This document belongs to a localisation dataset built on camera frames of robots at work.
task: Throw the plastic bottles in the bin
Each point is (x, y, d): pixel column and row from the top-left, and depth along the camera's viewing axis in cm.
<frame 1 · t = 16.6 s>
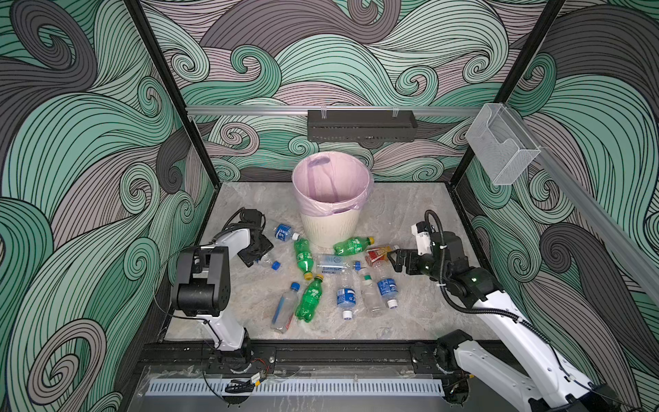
left hand: (262, 250, 95), fingers open
right hand: (401, 254, 77), fingers open
cream ribbed waste bin: (324, 231, 92), point 11 cm above the table
pink plastic bin liner: (330, 182, 103), point 15 cm above the table
clear bottle blue label white cap: (283, 233, 99), point 5 cm above the table
green soda bottle upper left: (304, 257, 92), point 6 cm above the table
green soda bottle by bin: (352, 245, 95), point 5 cm above the table
clear bottle pale blue label: (336, 264, 90), point 5 cm above the table
red orange drink bottle: (375, 255, 92), point 6 cm above the table
clear bottle blue cap left: (275, 265, 92), point 3 cm above the table
clear bottle blue label centre-right: (386, 281, 85), point 6 cm above the table
clear bottle blue label centre: (346, 294, 83), point 5 cm above the table
clear bottle green cap: (371, 294, 89), on the table
green soda bottle lower: (311, 299, 81), point 6 cm above the table
clear bottle blue red insert: (285, 310, 83), on the table

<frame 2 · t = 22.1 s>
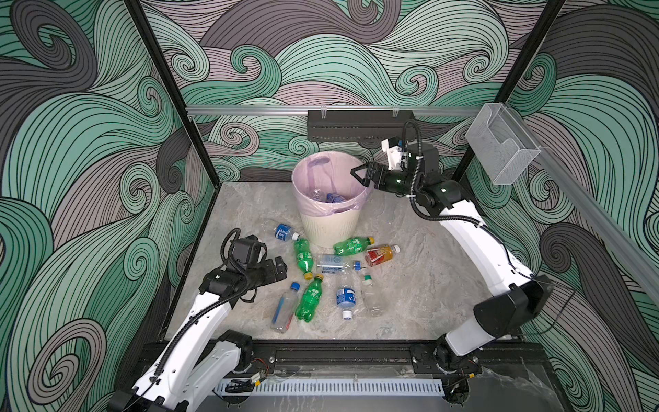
left hand: (275, 268, 78), fingers open
right hand: (361, 173, 71), fingers open
clear bottle blue label centre-right: (335, 198, 102), point 12 cm above the table
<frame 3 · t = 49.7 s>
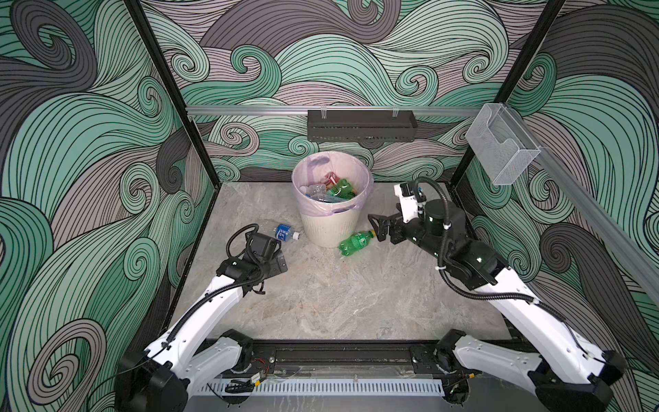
left hand: (270, 262, 81), fingers open
right hand: (384, 210, 66), fingers open
green soda bottle upper left: (342, 190, 96), point 18 cm above the table
green soda bottle by bin: (355, 243, 98), point 3 cm above the table
red orange drink bottle: (331, 180, 96), point 20 cm above the table
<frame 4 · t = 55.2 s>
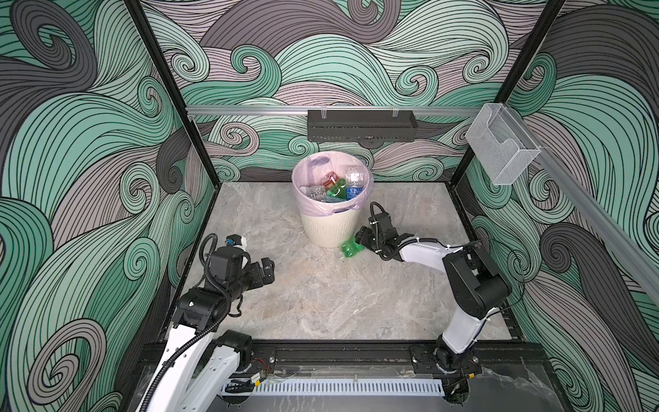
left hand: (261, 264, 72), fingers open
right hand: (362, 237, 96), fingers open
clear bottle blue label white cap: (354, 178, 87), point 28 cm above the table
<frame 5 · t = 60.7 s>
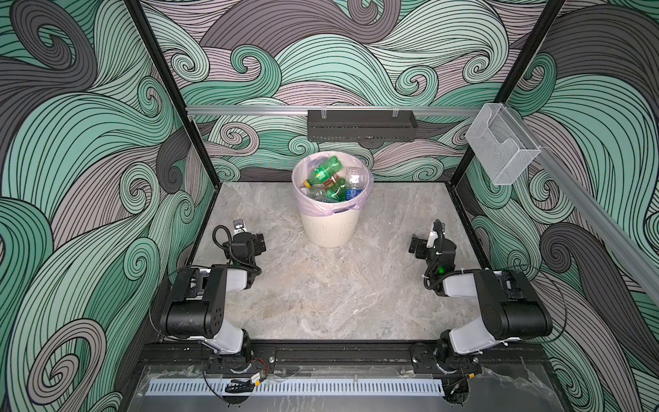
left hand: (244, 234, 94), fingers open
right hand: (428, 236, 93), fingers open
green soda bottle by bin: (322, 174, 92), point 25 cm above the table
